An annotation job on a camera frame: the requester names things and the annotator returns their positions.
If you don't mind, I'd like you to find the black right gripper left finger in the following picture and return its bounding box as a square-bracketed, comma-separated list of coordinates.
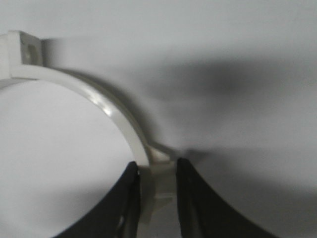
[56, 162, 141, 238]

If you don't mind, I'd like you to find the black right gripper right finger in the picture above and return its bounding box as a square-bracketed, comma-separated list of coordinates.
[176, 158, 275, 238]

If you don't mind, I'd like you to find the white half pipe clamp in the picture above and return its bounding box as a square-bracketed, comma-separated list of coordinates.
[0, 30, 178, 238]

